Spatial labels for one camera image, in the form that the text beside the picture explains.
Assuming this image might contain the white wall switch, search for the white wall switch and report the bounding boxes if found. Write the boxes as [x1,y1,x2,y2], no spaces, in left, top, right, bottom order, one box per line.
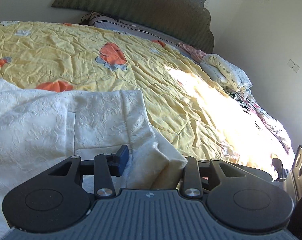
[287,59,300,73]

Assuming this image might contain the zebra floral print blanket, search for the zebra floral print blanket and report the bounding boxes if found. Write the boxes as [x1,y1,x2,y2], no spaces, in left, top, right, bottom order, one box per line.
[179,42,294,155]

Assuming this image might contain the yellow carrot print bedspread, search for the yellow carrot print bedspread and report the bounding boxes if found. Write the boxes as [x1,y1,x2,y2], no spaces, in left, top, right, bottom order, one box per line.
[0,21,294,172]

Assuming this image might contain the cream script print pillow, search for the cream script print pillow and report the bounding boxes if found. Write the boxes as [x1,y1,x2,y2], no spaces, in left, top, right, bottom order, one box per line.
[200,54,253,92]

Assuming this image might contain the grey scalloped headboard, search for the grey scalloped headboard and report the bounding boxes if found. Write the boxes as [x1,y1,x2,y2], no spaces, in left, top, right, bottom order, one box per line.
[52,0,214,53]

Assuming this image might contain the grey striped pillow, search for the grey striped pillow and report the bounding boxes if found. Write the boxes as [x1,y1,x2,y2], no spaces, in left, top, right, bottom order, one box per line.
[81,12,181,46]

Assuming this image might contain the white textured pants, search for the white textured pants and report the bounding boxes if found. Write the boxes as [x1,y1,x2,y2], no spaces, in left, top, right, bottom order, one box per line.
[0,79,187,238]

